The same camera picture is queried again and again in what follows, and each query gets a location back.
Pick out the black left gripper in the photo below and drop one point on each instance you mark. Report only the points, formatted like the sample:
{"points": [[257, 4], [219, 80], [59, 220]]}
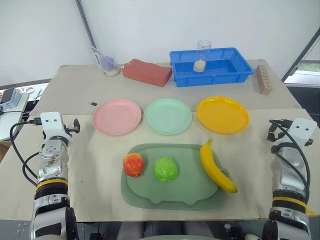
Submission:
{"points": [[75, 127]]}

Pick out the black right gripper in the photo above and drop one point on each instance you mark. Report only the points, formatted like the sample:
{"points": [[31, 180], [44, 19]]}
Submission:
{"points": [[273, 136]]}

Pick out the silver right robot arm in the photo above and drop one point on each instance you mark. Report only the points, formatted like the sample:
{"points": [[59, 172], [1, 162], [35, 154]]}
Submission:
{"points": [[287, 175]]}

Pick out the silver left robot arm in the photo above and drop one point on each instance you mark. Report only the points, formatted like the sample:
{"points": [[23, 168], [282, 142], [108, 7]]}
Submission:
{"points": [[51, 175]]}

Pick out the pink plate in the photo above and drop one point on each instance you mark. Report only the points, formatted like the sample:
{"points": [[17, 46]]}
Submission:
{"points": [[117, 116]]}

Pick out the yellow plate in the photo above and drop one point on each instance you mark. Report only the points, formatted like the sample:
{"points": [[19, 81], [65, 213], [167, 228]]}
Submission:
{"points": [[223, 114]]}

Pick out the mint green plate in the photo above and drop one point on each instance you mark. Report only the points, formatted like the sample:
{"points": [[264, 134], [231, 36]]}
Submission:
{"points": [[167, 116]]}

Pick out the green pepper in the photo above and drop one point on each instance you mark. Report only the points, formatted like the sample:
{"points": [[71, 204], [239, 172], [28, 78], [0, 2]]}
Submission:
{"points": [[165, 169]]}

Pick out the small black clip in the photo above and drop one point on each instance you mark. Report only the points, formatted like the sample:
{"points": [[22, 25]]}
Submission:
{"points": [[93, 103]]}

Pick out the beige table cloth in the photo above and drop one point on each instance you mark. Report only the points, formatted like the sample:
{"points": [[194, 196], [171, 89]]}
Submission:
{"points": [[100, 175]]}

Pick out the wooden block with holes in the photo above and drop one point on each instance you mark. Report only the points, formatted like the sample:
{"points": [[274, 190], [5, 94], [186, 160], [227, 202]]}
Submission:
{"points": [[262, 79]]}

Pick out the grey side tray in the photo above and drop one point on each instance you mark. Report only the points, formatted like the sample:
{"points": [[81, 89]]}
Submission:
{"points": [[12, 117]]}

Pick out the yellow banana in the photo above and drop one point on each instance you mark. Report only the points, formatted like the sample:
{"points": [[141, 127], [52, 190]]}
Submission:
{"points": [[212, 167]]}

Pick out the red apple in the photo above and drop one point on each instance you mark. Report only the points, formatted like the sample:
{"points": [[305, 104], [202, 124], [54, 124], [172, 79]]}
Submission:
{"points": [[133, 164]]}

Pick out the clear beaker with purple scoop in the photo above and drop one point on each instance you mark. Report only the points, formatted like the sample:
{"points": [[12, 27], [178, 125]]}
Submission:
{"points": [[108, 63]]}

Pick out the small grey box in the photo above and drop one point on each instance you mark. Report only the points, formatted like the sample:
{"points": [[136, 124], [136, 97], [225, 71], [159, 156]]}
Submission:
{"points": [[10, 96]]}

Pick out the blue plastic bin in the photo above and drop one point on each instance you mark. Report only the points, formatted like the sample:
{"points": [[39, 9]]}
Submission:
{"points": [[217, 70]]}

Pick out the red brick block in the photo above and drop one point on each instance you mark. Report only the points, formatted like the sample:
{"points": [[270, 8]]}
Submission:
{"points": [[147, 72]]}

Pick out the grey metal pole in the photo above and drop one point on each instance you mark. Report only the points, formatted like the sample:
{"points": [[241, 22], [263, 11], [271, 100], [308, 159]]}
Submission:
{"points": [[86, 23]]}

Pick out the tall clear glass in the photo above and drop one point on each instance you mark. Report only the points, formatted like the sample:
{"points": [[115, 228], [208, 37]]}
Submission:
{"points": [[202, 58]]}

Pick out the green plastic tray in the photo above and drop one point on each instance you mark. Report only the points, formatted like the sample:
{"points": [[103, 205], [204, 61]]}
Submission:
{"points": [[175, 190]]}

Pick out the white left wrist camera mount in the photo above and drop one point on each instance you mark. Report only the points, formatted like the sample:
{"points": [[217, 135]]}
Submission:
{"points": [[51, 125]]}

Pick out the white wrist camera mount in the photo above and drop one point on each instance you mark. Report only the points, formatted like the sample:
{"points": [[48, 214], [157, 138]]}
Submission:
{"points": [[302, 132], [51, 125]]}

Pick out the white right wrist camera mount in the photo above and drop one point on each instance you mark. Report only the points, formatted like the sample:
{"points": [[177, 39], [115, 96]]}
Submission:
{"points": [[302, 132]]}

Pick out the dark diagonal frame bar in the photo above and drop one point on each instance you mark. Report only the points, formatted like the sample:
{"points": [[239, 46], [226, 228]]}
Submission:
{"points": [[300, 57]]}

